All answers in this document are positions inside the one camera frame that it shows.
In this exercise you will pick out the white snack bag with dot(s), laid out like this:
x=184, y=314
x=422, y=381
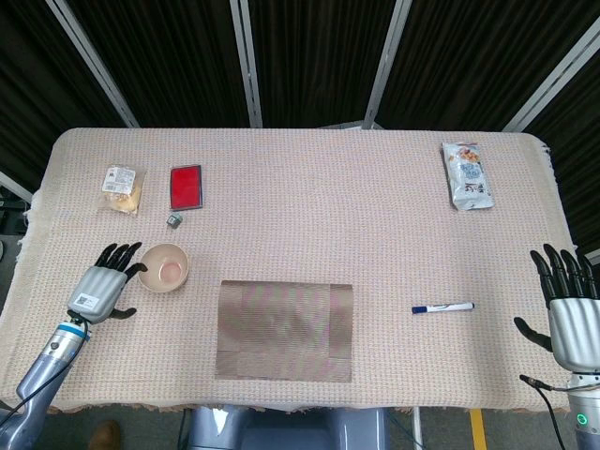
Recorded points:
x=469, y=175

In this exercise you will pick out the small green stamp block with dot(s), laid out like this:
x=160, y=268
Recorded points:
x=175, y=220

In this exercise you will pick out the grey robot torso base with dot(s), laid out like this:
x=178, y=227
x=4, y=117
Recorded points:
x=281, y=431

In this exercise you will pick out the white marker blue cap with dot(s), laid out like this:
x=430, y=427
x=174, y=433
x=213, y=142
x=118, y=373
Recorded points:
x=445, y=308

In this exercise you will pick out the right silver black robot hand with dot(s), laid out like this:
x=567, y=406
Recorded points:
x=576, y=328

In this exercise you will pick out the beige woven tablecloth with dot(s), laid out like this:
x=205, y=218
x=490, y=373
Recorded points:
x=328, y=211

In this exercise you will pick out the black pleated curtain panel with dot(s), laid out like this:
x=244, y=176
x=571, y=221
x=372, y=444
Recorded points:
x=469, y=61
x=319, y=61
x=576, y=140
x=164, y=61
x=28, y=94

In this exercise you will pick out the red ink pad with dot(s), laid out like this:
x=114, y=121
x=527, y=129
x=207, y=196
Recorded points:
x=185, y=186

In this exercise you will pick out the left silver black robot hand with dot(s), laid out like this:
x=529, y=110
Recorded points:
x=96, y=293

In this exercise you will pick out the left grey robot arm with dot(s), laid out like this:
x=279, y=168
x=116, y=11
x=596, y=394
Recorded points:
x=42, y=370

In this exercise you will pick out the light brown bowl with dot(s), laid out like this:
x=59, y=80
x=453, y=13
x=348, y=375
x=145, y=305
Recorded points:
x=164, y=268

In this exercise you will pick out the white table leg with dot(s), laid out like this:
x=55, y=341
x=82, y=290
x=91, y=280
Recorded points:
x=417, y=431

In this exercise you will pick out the brown woven placemat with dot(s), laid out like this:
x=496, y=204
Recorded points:
x=286, y=333

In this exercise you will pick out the clear bag of bread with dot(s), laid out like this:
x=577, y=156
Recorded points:
x=121, y=190

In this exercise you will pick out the brown shoe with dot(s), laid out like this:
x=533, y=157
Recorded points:
x=105, y=436

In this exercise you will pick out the white partition frame post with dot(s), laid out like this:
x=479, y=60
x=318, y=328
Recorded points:
x=387, y=65
x=553, y=84
x=595, y=253
x=16, y=185
x=95, y=65
x=247, y=65

